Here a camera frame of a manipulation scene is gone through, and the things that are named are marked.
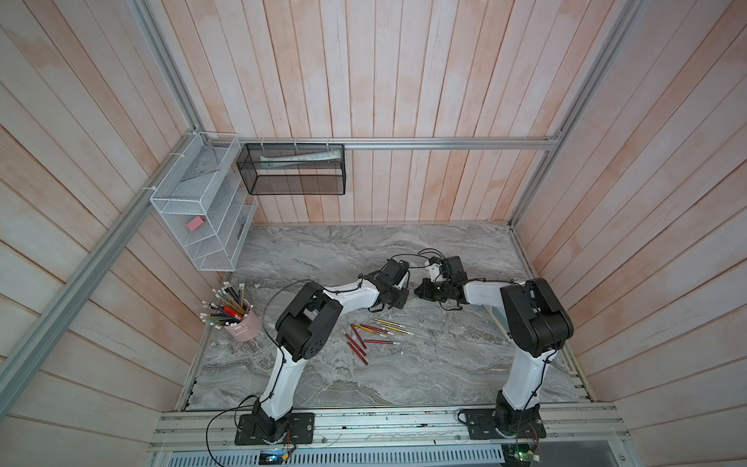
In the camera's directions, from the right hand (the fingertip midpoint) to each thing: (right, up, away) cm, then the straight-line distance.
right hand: (415, 288), depth 101 cm
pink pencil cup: (-52, -9, -17) cm, 56 cm away
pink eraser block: (-66, +21, -19) cm, 72 cm away
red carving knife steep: (-20, -14, -11) cm, 26 cm away
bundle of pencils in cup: (-57, -3, -19) cm, 61 cm away
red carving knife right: (-12, -15, -12) cm, 23 cm away
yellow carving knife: (-11, -10, -8) cm, 17 cm away
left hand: (-6, -3, -3) cm, 7 cm away
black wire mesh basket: (-44, +44, +3) cm, 62 cm away
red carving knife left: (-21, -15, -13) cm, 29 cm away
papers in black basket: (-45, +42, -11) cm, 63 cm away
